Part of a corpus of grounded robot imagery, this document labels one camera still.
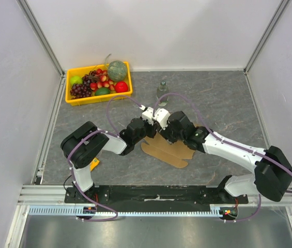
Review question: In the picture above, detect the brown cardboard box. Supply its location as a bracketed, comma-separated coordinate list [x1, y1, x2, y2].
[141, 133, 195, 168]

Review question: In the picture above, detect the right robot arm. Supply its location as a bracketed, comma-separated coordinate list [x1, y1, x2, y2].
[153, 108, 292, 204]

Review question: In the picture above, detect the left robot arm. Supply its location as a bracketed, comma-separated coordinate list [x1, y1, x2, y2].
[60, 118, 156, 203]

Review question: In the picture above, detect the clear glass bottle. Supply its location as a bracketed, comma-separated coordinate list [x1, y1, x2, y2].
[157, 81, 169, 106]

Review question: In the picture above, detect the red tomato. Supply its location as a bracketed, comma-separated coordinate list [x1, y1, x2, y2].
[114, 81, 129, 93]

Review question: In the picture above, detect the green avocado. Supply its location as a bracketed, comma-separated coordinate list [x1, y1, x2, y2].
[95, 87, 111, 96]

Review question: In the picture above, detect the yellow snack packet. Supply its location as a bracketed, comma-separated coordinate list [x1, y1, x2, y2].
[90, 158, 100, 171]

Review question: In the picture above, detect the green netted melon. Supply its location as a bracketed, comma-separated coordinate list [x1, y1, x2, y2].
[107, 60, 128, 82]

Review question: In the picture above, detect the dark purple grape bunch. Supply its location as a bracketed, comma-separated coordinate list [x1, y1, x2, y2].
[69, 84, 92, 100]

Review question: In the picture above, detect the yellow plastic fruit bin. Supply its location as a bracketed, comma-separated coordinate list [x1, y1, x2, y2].
[65, 61, 133, 106]

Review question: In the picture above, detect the green apple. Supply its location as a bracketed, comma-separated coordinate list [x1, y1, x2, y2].
[69, 75, 83, 86]

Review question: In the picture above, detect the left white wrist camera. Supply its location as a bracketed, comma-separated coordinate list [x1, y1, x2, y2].
[140, 105, 154, 126]

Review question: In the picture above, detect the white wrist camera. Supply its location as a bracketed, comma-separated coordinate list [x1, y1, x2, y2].
[153, 108, 170, 130]
[140, 105, 154, 126]

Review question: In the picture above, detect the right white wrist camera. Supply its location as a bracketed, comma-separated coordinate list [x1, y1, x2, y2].
[153, 108, 170, 130]

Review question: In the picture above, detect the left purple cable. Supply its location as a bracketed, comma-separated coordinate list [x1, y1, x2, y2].
[67, 95, 146, 222]

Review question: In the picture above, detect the purple cable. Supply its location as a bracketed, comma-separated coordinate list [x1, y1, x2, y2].
[67, 95, 146, 222]
[153, 92, 292, 223]

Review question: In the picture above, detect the slotted cable duct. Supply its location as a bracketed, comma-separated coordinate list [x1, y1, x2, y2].
[28, 205, 223, 218]

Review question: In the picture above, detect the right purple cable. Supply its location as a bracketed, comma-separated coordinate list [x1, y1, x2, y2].
[153, 92, 292, 223]

